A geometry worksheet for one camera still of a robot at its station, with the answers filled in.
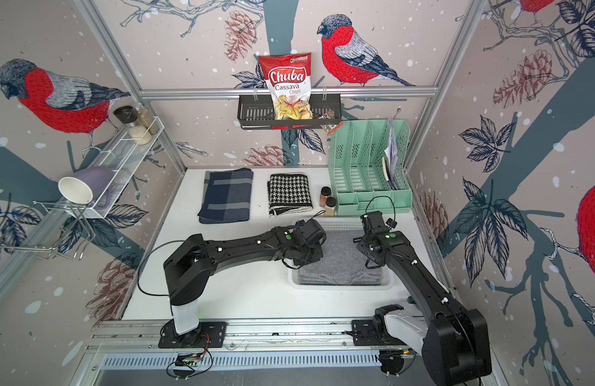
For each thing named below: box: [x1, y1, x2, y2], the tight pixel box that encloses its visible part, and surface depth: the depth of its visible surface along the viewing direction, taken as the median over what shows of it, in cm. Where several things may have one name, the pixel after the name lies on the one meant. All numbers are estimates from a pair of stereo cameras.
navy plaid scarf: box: [196, 167, 255, 225], surface depth 109 cm
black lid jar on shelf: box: [112, 105, 140, 128], surface depth 81 cm
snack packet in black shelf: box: [318, 110, 345, 136], surface depth 92 cm
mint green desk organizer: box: [328, 119, 413, 217], surface depth 107 cm
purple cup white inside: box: [57, 166, 115, 206], surface depth 64 cm
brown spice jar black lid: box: [319, 185, 332, 209], surface depth 102 cm
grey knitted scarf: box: [298, 229, 386, 286], surface depth 82 cm
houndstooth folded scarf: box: [266, 172, 313, 216], surface depth 106 cm
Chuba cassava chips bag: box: [258, 52, 314, 120], surface depth 84 cm
